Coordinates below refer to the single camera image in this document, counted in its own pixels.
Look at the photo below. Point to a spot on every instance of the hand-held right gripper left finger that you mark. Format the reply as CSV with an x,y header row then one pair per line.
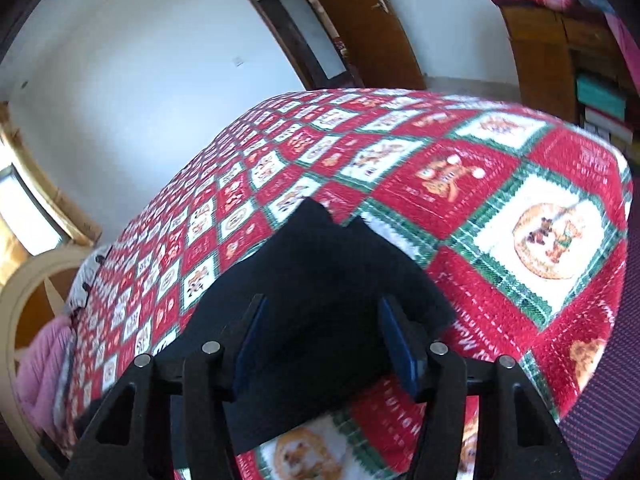
x,y
250,350

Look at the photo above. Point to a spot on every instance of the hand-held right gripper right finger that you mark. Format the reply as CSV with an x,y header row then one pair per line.
x,y
400,350

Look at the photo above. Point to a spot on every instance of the black pants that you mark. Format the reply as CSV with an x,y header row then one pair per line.
x,y
325,270

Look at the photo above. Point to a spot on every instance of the red green printed blanket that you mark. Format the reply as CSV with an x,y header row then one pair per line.
x,y
500,185

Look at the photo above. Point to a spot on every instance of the purple striped cloth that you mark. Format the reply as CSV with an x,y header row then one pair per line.
x,y
605,385

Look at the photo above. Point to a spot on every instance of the pink quilt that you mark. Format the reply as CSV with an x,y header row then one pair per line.
x,y
42,375

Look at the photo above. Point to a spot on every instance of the beige wooden headboard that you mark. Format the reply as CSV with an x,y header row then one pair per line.
x,y
20,300

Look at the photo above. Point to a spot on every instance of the bright window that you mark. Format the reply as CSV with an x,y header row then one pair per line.
x,y
30,210

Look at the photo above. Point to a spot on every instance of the stack of flat boxes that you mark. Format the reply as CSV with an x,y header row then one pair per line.
x,y
607,127

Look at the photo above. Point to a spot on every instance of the brown wooden door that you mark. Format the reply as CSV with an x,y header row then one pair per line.
x,y
370,35

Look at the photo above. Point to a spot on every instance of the brown wooden cabinet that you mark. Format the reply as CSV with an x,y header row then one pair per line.
x,y
540,60

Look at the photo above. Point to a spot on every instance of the teal box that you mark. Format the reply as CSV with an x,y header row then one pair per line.
x,y
600,96

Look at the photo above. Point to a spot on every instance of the pink cloth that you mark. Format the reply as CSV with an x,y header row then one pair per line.
x,y
625,50

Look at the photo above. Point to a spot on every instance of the dark wooden door frame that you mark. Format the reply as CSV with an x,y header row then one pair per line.
x,y
280,20

